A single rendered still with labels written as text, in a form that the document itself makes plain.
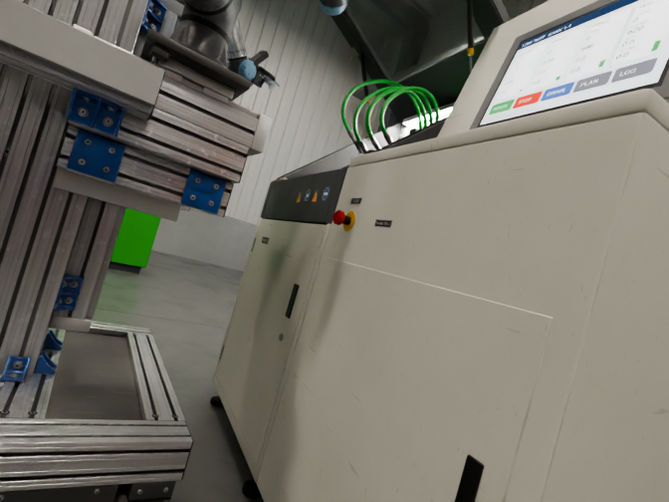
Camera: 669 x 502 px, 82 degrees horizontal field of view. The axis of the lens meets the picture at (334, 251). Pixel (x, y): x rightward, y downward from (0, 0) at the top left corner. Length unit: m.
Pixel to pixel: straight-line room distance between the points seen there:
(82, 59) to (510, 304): 0.79
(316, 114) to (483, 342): 8.50
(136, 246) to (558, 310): 4.29
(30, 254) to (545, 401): 1.07
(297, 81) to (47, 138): 7.97
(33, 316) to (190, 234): 6.76
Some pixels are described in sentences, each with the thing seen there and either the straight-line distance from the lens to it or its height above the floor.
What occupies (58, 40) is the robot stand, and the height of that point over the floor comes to 0.92.
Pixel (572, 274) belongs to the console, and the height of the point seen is 0.75.
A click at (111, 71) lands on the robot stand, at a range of 0.85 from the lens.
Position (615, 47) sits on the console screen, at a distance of 1.05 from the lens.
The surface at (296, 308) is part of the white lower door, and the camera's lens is 1.12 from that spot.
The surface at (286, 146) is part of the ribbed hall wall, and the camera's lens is 8.51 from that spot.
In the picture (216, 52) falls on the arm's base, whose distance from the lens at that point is 1.03.
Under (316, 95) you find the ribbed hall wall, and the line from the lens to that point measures 9.07.
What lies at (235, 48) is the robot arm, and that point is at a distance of 1.74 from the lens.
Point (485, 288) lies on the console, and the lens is 0.60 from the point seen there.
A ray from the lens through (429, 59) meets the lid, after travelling 1.78.
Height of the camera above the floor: 0.69
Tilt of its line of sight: 2 degrees up
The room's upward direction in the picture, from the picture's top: 16 degrees clockwise
